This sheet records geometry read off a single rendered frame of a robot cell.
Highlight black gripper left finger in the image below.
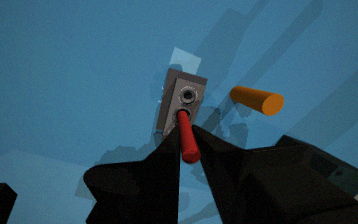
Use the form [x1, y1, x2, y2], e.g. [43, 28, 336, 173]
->
[83, 126, 181, 224]

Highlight orange-brown cylinder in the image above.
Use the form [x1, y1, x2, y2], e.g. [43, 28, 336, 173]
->
[230, 86, 284, 116]

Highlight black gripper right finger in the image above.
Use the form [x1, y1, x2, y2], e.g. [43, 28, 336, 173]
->
[192, 125, 314, 224]

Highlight red peg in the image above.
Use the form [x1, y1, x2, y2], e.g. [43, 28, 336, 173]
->
[177, 111, 201, 164]

